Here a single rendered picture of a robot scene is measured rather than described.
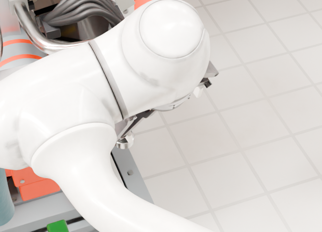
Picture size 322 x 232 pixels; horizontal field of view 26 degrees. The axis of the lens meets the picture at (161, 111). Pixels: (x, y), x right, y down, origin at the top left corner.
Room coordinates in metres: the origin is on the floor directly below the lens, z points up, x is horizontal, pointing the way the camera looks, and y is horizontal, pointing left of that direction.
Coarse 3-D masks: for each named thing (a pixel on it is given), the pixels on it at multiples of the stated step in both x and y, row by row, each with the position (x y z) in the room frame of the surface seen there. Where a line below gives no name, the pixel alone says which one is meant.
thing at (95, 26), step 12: (36, 0) 1.23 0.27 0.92; (36, 12) 1.23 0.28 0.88; (48, 12) 1.23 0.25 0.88; (36, 24) 1.22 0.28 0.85; (72, 24) 1.41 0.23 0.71; (84, 24) 1.37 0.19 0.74; (96, 24) 1.32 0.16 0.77; (108, 24) 1.26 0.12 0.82; (72, 36) 1.37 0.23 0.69; (84, 36) 1.34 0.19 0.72; (96, 36) 1.30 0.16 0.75
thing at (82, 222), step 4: (80, 216) 1.20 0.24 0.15; (68, 220) 1.19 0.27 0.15; (72, 220) 1.19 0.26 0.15; (76, 220) 1.19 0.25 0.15; (80, 220) 1.19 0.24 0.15; (84, 220) 1.19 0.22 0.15; (68, 224) 1.18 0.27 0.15; (72, 224) 1.18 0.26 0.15; (76, 224) 1.18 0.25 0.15; (80, 224) 1.18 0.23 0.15; (84, 224) 1.18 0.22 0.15; (88, 224) 1.16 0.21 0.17; (44, 228) 1.16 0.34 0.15; (68, 228) 1.17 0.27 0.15; (72, 228) 1.17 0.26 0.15; (76, 228) 1.15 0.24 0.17; (80, 228) 1.15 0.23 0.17; (84, 228) 1.15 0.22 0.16; (88, 228) 1.16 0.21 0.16; (92, 228) 1.16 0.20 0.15
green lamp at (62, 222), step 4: (60, 220) 0.83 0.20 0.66; (64, 220) 0.83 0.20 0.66; (48, 224) 0.82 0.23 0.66; (52, 224) 0.82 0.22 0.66; (56, 224) 0.82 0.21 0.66; (60, 224) 0.82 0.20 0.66; (64, 224) 0.82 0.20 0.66; (48, 228) 0.81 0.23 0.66; (52, 228) 0.81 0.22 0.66; (56, 228) 0.81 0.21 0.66; (60, 228) 0.81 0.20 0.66; (64, 228) 0.81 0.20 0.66
